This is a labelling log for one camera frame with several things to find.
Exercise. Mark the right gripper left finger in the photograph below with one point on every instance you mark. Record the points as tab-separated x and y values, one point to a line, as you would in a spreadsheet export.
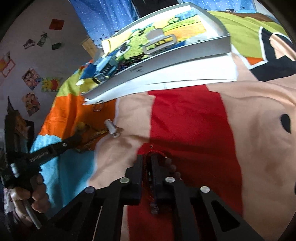
103	213

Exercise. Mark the white cartoon jewelry box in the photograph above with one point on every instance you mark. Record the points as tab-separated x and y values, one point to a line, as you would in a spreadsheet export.
202	55

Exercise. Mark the yellow pikachu sticker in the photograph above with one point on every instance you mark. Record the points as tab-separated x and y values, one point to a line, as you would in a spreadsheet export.
51	84

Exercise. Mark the silver ring earring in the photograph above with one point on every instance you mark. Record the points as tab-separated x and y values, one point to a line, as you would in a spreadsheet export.
98	106

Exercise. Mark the grey hair comb clip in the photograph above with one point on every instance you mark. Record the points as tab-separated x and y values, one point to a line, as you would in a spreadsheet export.
158	41

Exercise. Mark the colourful cartoon bed blanket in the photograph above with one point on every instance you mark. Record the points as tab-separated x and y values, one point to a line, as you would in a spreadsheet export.
236	138

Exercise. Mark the award certificates on wall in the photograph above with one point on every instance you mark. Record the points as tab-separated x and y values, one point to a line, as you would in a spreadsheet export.
6	64

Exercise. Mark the dark green wall hook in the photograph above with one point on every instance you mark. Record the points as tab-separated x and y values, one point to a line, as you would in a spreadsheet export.
56	46

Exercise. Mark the blue hair claw clip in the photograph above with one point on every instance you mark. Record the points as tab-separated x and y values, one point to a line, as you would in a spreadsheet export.
105	68

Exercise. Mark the red diamond paper decoration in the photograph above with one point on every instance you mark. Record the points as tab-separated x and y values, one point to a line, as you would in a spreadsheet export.
56	24

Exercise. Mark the wall photos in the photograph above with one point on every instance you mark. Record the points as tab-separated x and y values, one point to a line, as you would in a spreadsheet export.
31	43

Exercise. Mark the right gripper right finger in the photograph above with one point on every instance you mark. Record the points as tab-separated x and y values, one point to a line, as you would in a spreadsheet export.
197	213

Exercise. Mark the small wooden cabinet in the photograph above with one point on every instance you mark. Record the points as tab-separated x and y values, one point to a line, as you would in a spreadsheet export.
89	46

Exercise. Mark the blue fabric wardrobe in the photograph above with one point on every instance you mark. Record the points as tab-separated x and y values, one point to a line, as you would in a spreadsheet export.
103	19

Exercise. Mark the person's left hand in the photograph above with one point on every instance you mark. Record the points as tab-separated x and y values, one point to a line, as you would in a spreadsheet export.
40	198

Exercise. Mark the anime character poster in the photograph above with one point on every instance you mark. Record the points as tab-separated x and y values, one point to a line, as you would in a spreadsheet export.
31	78

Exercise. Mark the family cartoon poster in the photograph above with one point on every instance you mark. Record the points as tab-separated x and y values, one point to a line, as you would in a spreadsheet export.
31	102

